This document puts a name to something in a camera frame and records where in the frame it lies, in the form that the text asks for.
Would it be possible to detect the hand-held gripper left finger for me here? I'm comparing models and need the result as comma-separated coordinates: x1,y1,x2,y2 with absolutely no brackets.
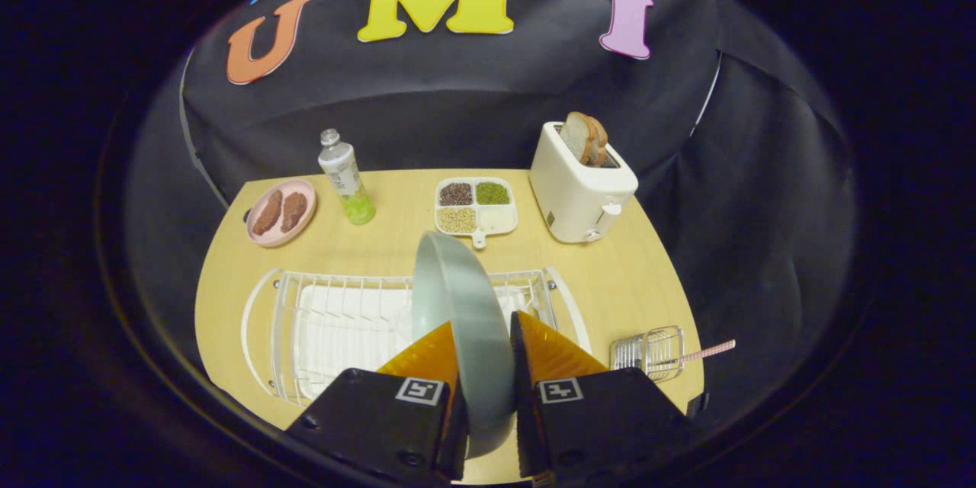
284,320,470,487

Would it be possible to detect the clear bottle with green drink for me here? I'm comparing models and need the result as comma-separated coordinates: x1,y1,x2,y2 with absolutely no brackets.
318,128,377,226

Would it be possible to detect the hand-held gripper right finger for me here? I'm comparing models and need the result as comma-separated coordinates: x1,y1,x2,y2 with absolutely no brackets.
508,310,691,483

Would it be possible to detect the spoon with red checked handle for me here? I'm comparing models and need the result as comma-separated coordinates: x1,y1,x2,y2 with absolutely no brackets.
671,339,737,365

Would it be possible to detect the pink plate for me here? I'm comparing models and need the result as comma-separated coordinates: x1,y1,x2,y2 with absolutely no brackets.
245,179,318,248

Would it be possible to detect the pile of white grains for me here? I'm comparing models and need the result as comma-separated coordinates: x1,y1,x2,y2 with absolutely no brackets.
479,207,516,233

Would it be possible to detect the bread slice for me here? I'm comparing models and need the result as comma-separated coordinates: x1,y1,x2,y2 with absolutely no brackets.
559,111,595,166
586,116,609,168

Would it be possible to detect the pile of yellow beans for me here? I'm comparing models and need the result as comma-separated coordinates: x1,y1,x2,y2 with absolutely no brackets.
438,207,477,234

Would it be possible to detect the white wire dish rack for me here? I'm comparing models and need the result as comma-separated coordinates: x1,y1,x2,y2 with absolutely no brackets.
241,265,592,406

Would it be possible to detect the black backdrop cloth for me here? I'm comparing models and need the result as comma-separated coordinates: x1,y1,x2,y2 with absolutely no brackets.
126,0,859,428

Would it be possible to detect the brown food piece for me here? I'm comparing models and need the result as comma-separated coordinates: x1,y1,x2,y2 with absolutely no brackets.
280,191,309,234
252,190,284,236

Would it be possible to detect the white toaster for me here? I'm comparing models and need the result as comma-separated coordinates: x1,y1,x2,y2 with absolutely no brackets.
528,120,639,244

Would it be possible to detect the silver wire basket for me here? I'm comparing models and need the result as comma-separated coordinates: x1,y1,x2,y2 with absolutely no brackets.
610,326,685,383

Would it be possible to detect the white divided tray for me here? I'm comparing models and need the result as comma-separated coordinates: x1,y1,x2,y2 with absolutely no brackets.
434,177,519,249

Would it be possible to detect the grey-green plate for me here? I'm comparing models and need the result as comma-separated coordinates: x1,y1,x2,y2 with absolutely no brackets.
412,231,517,460

